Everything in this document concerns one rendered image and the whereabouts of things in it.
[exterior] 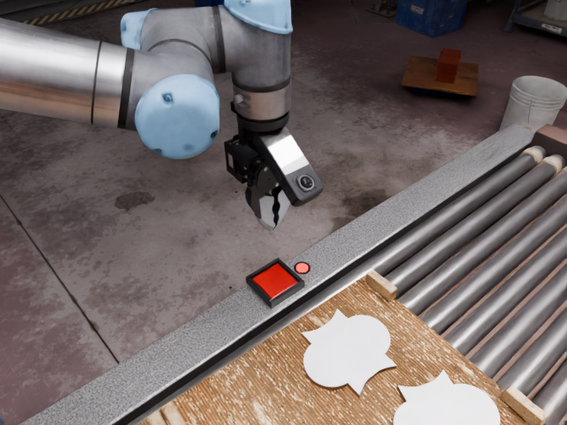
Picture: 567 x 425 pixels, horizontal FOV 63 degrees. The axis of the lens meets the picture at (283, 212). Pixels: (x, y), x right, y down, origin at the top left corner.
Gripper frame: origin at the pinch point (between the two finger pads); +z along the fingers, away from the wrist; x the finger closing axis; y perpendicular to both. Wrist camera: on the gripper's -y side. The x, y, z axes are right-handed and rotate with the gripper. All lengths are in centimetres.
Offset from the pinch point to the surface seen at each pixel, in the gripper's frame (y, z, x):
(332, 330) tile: -14.8, 11.6, 0.4
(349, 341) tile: -18.0, 11.6, -0.4
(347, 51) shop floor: 218, 107, -250
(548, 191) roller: -18, 14, -64
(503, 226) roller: -18, 14, -46
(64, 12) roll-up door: 446, 99, -95
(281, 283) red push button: -1.3, 13.3, -0.3
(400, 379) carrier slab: -26.8, 12.7, -2.1
